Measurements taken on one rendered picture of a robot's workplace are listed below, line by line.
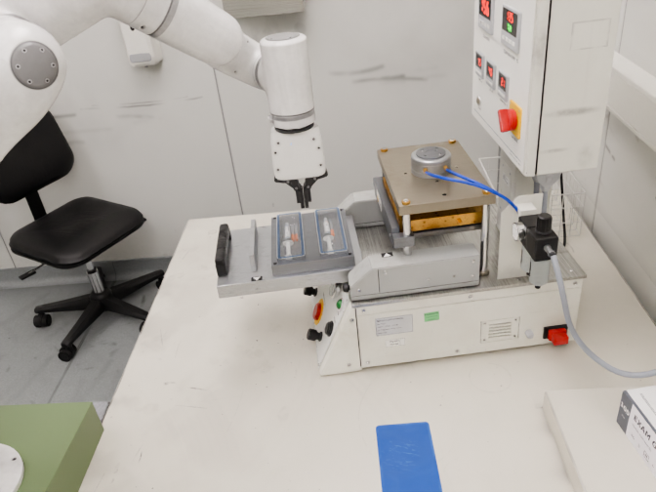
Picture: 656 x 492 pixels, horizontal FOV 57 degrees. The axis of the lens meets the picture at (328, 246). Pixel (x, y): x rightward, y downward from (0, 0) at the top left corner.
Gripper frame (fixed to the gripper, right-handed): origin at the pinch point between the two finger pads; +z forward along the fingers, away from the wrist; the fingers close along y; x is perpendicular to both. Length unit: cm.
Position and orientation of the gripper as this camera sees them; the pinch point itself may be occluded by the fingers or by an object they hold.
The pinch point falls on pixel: (304, 196)
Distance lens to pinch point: 123.1
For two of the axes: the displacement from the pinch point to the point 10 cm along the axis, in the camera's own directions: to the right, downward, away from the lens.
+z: 1.0, 8.5, 5.2
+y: 9.9, -1.1, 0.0
